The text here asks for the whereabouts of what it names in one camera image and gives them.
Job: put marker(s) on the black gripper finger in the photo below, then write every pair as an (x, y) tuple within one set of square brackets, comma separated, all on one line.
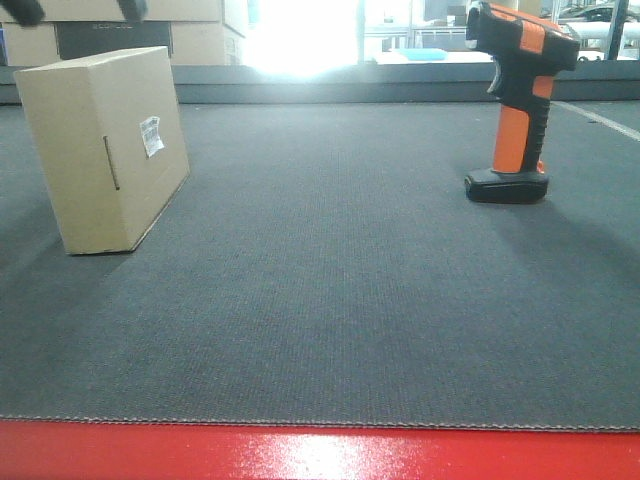
[(24, 12), (133, 9)]

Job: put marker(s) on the stacked cardboard boxes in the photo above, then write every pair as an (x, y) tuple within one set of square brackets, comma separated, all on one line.
[(193, 32)]

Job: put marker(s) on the light blue tray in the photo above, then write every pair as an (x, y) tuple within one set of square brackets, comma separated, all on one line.
[(423, 54)]

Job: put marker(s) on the red conveyor table frame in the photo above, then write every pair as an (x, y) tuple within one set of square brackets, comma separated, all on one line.
[(65, 450)]

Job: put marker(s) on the white barcode label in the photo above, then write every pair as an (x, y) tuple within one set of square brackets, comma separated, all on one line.
[(150, 135)]

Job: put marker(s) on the orange black scanner gun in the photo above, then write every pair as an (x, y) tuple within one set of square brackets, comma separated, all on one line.
[(528, 53)]

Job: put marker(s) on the brown cardboard package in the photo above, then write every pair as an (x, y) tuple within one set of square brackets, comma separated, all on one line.
[(84, 116)]

